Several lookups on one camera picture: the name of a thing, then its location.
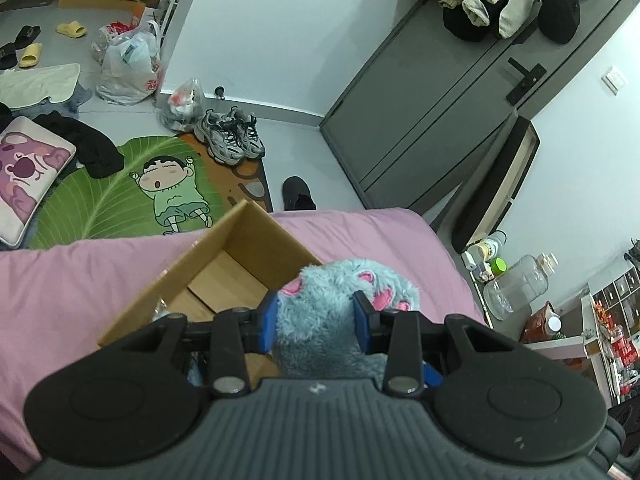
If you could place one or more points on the clear plastic water jug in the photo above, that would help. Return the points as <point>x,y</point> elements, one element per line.
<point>517,285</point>

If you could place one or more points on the black slipper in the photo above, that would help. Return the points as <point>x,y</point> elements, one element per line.
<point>27,36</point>
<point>7,56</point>

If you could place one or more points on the white floor towel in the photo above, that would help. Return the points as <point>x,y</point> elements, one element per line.
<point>40,82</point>

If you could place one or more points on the green leaf cartoon floor mat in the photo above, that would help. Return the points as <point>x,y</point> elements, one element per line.
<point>110,190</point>

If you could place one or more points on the clear plastic trash bag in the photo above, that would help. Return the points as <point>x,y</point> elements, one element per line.
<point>181,107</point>

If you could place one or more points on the white wall switch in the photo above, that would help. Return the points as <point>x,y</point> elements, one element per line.
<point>614,80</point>

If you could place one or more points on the grey desktop drawer organizer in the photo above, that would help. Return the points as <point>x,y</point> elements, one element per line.
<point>617,295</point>

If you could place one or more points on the white plastic shopping bag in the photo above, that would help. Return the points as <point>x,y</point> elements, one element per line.
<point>130,67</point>

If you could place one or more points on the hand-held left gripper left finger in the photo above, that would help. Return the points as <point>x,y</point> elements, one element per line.
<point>267,322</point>

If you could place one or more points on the grey door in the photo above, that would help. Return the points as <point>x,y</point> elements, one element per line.
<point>435,95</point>

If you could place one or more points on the brown cardboard box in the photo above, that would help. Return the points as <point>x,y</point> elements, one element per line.
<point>250,245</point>

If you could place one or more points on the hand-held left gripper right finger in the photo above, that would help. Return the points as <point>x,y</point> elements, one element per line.
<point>362,327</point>

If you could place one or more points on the black framed brown board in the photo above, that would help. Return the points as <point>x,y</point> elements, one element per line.
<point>495,185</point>

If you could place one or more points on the black shoe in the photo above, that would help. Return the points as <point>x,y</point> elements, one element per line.
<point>298,194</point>

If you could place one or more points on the white desk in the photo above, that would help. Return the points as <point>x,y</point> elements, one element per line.
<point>595,350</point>

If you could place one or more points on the pink bear print pillow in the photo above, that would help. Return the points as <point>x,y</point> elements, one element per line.
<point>27,170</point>

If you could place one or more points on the red bag under desk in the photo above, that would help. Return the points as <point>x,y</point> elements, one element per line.
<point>542,322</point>

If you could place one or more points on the yellow slipper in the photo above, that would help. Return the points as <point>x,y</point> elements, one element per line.
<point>31,55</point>
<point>71,29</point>

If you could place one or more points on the cream tote bag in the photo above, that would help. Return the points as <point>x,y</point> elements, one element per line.
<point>517,0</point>

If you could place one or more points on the black cap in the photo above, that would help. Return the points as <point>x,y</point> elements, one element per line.
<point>560,12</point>

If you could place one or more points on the grey sneaker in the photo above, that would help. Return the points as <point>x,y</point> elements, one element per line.
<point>220,142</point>
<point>247,135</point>

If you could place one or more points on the orange cardboard box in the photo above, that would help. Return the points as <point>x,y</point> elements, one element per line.
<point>131,14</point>

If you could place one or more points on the fluffy blue plush toy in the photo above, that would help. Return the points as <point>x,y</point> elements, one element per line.
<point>320,330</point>

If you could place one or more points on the pink bed sheet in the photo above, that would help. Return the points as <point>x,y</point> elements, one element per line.
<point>75,290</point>

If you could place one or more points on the black clothing heap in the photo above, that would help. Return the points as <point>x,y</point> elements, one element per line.
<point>90,145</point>

